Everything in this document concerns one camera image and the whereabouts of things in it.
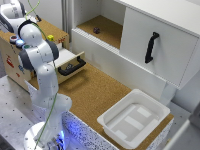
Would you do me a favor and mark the white cabinet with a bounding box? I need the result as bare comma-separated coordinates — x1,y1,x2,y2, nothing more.
71,0,200,108

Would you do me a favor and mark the wooden drawer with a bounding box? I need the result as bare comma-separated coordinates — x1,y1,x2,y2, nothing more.
53,46,87,85

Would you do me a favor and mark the purple block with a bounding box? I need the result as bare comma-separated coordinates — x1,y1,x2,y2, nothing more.
93,26,101,35

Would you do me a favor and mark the white plastic box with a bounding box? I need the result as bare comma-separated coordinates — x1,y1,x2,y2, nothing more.
96,88,172,150

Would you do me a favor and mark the yellow block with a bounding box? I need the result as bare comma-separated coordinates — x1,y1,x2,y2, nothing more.
47,34,56,43

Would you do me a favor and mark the white sliding door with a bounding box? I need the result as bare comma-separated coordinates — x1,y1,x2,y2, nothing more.
119,6,200,90

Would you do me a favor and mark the green button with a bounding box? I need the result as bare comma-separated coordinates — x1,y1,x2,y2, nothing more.
21,43,32,51

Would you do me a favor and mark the blue button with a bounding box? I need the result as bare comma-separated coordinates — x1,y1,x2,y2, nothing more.
15,39,26,48

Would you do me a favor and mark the wooden drawer box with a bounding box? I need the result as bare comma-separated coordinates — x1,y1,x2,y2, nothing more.
0,18,71,93

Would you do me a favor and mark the red button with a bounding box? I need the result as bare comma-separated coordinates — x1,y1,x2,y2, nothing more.
8,34,18,45

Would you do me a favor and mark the black drawer handle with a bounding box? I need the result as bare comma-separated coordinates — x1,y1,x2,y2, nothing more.
57,55,87,77

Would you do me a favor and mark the black door handle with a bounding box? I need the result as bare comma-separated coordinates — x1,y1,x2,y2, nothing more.
144,31,161,65

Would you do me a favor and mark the green cable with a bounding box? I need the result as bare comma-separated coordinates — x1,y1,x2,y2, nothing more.
25,0,60,150

